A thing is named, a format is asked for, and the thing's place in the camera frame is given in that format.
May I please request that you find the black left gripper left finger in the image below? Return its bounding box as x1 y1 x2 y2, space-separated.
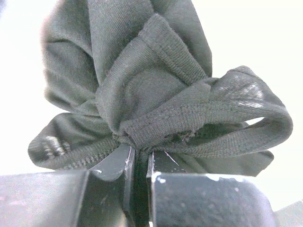
0 145 135 227

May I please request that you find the black tank top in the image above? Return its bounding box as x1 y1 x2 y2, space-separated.
28 0 293 176

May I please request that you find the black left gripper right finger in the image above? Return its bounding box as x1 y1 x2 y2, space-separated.
146 152 277 227

